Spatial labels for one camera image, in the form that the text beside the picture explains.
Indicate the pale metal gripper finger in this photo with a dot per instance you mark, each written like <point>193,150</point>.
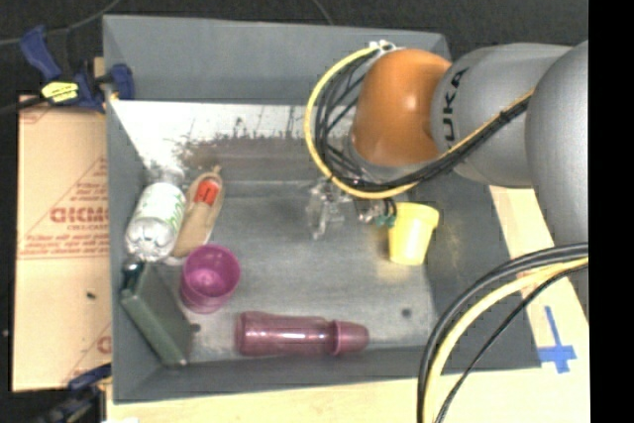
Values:
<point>336,205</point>
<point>317,218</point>

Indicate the clear plastic bottle green print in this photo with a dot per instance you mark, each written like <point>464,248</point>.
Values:
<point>154,223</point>

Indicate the purple plastic bottle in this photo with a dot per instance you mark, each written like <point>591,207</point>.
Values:
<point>292,336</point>

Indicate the brown cardboard board red print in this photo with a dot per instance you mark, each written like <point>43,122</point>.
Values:
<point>59,193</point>

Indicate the grey metal bin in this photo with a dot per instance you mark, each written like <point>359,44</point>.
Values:
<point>307,272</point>

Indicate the yellow plastic cup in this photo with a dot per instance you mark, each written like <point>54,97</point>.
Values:
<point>411,233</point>

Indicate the dark green flat block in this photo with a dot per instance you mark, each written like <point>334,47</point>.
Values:
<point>156,317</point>

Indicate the purple plastic cup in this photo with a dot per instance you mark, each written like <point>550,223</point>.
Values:
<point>210,277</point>

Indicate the small black shiny object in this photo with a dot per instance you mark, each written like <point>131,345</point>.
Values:
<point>132,271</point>

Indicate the beige toy shoe red label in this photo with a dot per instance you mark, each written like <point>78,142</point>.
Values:
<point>200,218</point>

